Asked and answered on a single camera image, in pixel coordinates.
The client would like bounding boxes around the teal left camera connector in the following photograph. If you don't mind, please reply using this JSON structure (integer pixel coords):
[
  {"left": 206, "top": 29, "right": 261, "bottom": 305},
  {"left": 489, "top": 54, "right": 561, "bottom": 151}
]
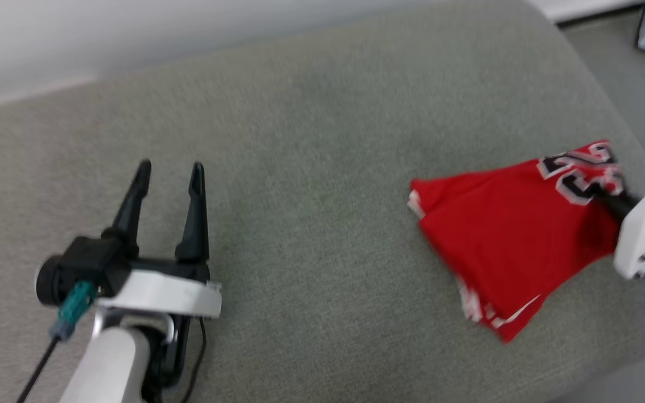
[{"left": 49, "top": 281, "right": 97, "bottom": 342}]

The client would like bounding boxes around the red Bulls basketball jersey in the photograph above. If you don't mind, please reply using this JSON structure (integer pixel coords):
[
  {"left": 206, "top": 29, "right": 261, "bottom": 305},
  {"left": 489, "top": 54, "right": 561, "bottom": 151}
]
[{"left": 407, "top": 139, "right": 629, "bottom": 344}]

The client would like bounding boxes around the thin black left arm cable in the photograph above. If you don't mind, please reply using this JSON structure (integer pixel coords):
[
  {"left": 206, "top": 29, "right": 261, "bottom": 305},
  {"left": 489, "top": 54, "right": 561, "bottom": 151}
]
[{"left": 179, "top": 316, "right": 208, "bottom": 403}]

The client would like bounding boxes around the grey fabric cushion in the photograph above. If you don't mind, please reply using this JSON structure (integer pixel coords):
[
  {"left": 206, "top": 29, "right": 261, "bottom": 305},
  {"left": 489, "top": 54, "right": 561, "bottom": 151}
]
[{"left": 0, "top": 0, "right": 645, "bottom": 403}]

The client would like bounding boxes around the white baseboard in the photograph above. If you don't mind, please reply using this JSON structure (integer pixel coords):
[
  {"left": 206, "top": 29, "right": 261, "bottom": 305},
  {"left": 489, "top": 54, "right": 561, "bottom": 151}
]
[{"left": 526, "top": 0, "right": 645, "bottom": 24}]

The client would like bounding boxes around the black left camera cable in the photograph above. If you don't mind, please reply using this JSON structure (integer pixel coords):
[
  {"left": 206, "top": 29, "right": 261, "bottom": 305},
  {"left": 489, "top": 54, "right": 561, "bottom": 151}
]
[{"left": 16, "top": 336, "right": 61, "bottom": 403}]

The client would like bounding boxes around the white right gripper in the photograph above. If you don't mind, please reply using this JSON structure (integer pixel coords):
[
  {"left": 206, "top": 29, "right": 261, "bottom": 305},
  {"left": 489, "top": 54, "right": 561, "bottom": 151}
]
[{"left": 601, "top": 184, "right": 645, "bottom": 280}]

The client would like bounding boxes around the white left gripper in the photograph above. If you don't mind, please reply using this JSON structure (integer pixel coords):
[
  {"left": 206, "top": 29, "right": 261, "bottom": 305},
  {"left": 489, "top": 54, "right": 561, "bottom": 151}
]
[{"left": 94, "top": 159, "right": 223, "bottom": 321}]

